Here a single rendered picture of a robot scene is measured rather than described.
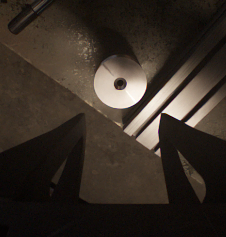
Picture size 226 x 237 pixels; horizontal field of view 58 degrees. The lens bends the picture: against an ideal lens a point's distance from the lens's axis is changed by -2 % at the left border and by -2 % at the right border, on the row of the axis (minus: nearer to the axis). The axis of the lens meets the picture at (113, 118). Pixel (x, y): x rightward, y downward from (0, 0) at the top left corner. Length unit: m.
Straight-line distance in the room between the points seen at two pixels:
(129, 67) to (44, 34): 0.11
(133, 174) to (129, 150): 0.19
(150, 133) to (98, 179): 1.26
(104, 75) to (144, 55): 0.06
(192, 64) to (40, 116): 1.15
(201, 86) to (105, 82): 0.10
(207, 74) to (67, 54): 0.15
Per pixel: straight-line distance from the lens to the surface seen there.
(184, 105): 0.23
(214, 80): 0.24
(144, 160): 1.39
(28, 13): 0.24
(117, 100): 0.20
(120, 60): 0.19
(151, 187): 1.55
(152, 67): 0.25
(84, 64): 0.24
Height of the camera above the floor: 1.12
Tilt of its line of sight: 65 degrees down
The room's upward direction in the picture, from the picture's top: 178 degrees counter-clockwise
